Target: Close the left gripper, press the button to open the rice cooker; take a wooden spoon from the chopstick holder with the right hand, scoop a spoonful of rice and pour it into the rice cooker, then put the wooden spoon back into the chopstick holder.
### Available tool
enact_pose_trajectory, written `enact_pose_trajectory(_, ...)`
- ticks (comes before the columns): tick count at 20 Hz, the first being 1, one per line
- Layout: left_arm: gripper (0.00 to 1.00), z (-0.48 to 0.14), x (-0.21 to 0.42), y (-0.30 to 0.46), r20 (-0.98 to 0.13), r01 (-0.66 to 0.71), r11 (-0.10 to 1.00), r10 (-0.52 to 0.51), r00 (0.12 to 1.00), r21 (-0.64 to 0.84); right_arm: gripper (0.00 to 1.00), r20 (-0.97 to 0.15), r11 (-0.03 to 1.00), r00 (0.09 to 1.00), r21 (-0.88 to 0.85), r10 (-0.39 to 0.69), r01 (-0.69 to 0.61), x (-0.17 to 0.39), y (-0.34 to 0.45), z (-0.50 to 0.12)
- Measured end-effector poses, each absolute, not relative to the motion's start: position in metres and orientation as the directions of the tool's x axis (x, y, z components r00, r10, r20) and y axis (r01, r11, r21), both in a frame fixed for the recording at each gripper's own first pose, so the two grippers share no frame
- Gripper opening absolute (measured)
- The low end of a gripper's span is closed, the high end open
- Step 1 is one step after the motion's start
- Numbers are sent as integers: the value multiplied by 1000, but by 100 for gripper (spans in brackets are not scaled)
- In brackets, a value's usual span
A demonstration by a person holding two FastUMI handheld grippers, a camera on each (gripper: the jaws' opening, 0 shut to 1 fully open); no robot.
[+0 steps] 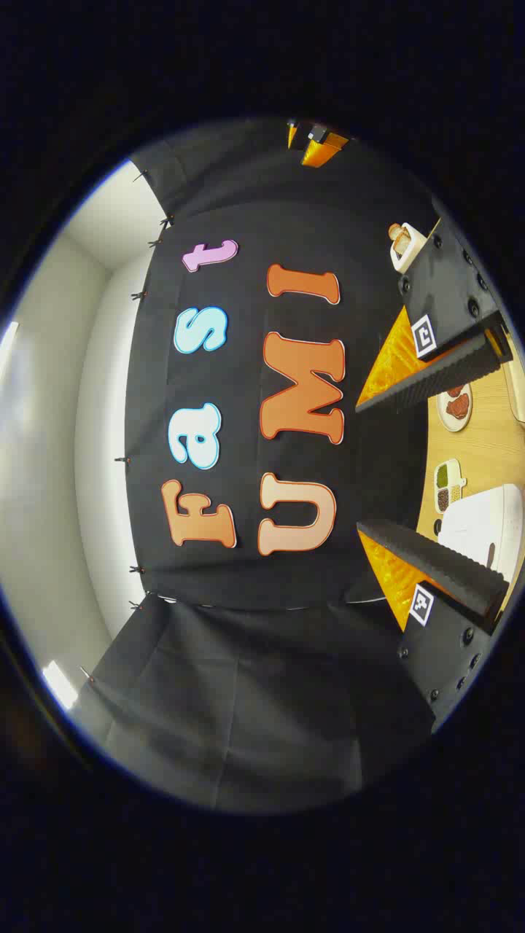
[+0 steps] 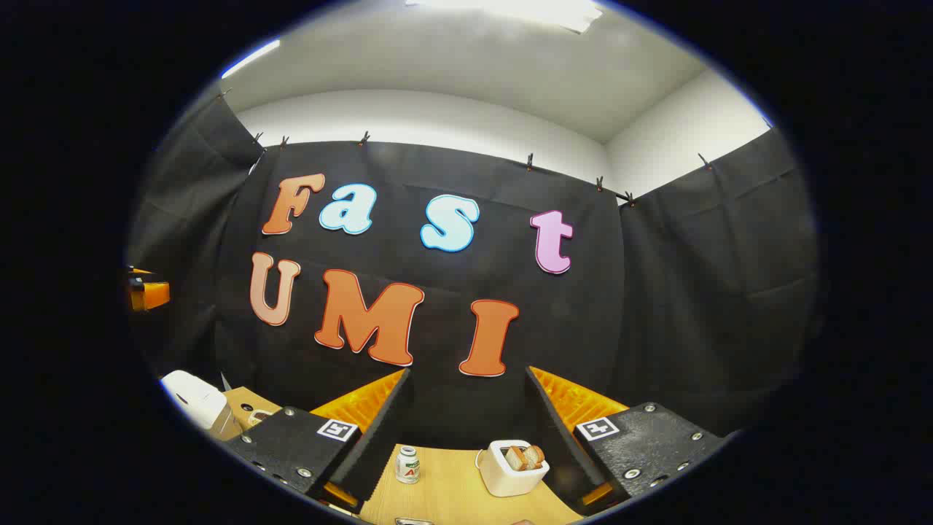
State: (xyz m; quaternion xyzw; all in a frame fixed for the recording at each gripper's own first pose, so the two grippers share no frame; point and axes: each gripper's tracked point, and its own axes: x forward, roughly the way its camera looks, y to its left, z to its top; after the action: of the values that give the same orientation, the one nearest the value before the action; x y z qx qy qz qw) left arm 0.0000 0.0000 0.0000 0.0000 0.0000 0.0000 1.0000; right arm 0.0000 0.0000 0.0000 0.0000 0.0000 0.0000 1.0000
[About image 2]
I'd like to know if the black backdrop cloth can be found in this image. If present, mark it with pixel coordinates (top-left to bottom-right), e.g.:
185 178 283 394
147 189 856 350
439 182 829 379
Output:
128 91 821 446

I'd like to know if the white rice cooker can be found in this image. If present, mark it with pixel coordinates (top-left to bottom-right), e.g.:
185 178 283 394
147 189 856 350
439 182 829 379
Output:
160 370 228 432

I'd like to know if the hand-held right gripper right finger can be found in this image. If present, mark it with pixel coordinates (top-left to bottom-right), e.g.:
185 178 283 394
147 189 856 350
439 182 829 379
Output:
525 366 731 516

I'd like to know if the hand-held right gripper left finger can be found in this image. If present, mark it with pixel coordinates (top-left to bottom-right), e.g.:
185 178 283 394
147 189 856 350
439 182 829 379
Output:
225 368 414 513

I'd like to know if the white toaster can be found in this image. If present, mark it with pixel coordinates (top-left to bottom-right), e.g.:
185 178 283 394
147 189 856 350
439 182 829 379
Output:
477 440 550 498

